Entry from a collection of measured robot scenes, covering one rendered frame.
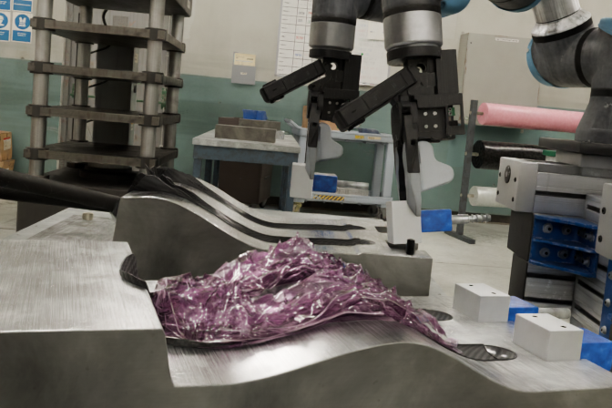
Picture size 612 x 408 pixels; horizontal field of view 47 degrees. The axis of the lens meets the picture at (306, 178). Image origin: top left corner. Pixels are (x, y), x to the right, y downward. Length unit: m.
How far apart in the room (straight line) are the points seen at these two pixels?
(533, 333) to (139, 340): 0.36
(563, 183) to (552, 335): 0.70
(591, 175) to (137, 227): 0.83
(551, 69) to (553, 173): 0.25
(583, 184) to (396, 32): 0.57
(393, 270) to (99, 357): 0.47
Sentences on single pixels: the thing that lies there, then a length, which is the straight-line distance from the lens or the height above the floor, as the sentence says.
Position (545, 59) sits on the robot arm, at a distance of 1.49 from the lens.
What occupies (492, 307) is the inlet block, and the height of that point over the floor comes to 0.87.
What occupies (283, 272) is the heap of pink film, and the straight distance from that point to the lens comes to 0.64.
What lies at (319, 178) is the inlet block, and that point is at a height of 0.94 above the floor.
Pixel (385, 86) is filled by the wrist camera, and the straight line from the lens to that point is 0.90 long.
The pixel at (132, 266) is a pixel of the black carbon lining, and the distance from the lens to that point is 0.63.
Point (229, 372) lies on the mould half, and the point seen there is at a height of 0.87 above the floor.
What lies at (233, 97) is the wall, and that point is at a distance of 7.42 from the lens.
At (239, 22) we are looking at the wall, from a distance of 7.47.
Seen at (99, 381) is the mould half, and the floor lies 0.88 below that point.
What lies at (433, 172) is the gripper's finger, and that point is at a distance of 0.88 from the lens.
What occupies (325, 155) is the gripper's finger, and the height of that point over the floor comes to 0.98.
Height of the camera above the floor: 1.05
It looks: 6 degrees down
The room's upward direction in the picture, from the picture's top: 5 degrees clockwise
